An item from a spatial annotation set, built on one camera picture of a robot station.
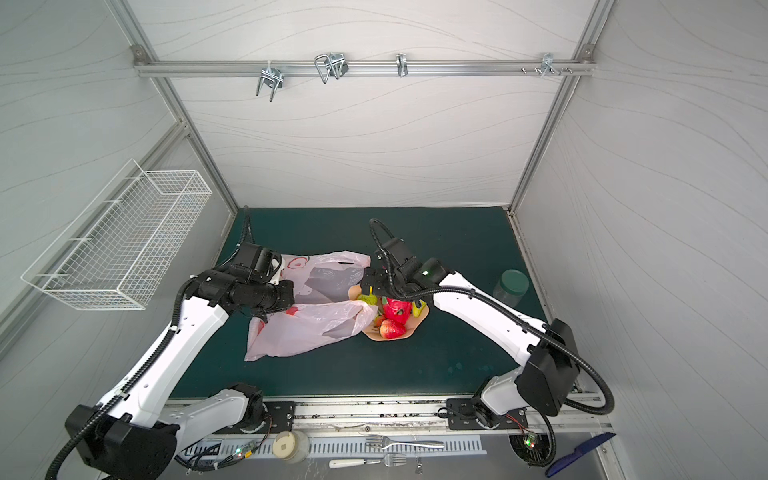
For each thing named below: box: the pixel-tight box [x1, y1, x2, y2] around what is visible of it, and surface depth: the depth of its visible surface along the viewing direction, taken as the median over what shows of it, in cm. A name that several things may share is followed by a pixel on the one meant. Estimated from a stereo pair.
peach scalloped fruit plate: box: [362, 305, 430, 341], surface depth 86 cm
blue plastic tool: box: [545, 432, 617, 478], surface depth 71 cm
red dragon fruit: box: [383, 298, 412, 323], surface depth 86 cm
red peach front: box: [380, 319, 406, 339], surface depth 82 cm
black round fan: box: [508, 433, 551, 467], surface depth 73 cm
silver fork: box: [365, 435, 445, 450], surface depth 72 cm
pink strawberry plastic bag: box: [244, 251, 378, 362], surface depth 73 cm
